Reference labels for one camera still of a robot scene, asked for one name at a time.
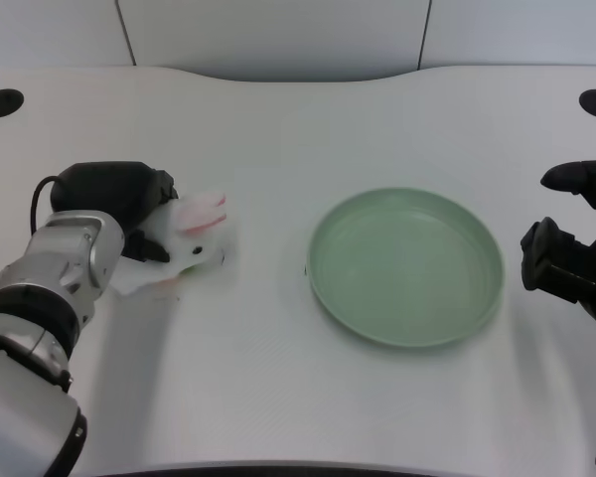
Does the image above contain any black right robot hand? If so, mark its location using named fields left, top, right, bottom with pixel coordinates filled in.
left=520, top=157, right=596, bottom=334

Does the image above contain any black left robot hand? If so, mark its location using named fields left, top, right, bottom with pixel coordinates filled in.
left=49, top=160, right=181, bottom=264

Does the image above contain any white plush rabbit doll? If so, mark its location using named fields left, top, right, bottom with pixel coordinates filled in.
left=111, top=187, right=239, bottom=299

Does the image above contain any green round plate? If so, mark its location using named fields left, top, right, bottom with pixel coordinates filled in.
left=306, top=187, right=506, bottom=350

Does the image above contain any dark red arm cable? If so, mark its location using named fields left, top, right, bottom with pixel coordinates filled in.
left=29, top=175, right=62, bottom=235

